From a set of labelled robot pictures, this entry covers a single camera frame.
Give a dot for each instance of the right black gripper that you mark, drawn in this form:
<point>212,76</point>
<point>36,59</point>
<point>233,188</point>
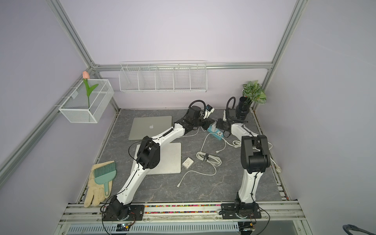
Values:
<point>219,123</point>

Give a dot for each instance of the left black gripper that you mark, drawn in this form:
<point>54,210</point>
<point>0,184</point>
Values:
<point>208,122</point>

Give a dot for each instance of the teal power strip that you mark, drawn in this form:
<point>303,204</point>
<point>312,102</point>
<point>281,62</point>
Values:
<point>215,131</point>

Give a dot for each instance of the white charger brick front laptop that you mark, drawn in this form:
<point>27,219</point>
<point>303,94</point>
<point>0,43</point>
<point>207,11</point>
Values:
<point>188,162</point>

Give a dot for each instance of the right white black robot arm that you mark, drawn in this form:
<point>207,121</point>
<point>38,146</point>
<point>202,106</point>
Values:
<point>254,158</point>

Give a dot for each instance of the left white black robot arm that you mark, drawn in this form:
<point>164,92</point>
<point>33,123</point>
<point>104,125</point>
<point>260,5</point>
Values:
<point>148,157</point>

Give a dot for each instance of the rear silver laptop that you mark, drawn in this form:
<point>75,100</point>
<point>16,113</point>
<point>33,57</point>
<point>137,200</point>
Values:
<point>149,126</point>

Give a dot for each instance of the silver laptop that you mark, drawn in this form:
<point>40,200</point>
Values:
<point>170,160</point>
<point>149,126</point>

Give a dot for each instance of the front silver laptop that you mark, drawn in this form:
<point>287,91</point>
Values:
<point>170,160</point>

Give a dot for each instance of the green plant in black pot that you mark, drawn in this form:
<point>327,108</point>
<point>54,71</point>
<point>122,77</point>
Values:
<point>252,93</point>

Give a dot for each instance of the teal hand brush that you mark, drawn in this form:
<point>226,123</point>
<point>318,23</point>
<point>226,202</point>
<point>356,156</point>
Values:
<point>104,175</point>

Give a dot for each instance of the white mesh basket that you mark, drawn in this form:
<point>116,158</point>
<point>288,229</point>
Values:
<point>75,107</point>

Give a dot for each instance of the pink artificial tulip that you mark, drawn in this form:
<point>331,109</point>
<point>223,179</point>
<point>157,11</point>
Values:
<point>89,89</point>

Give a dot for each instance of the beige work glove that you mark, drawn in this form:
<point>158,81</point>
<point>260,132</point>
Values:
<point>95,193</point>

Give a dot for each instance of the white wire wall shelf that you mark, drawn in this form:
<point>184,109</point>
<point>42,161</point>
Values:
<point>163,76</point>

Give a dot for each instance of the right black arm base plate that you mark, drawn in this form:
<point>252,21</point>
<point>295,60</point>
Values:
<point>241,211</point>

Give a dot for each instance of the white slotted cable duct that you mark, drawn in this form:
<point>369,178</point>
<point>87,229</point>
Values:
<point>152,228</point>

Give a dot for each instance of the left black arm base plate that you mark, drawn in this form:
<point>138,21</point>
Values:
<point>124,213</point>

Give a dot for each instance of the aluminium front rail frame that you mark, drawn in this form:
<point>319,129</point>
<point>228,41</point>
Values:
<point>284,217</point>

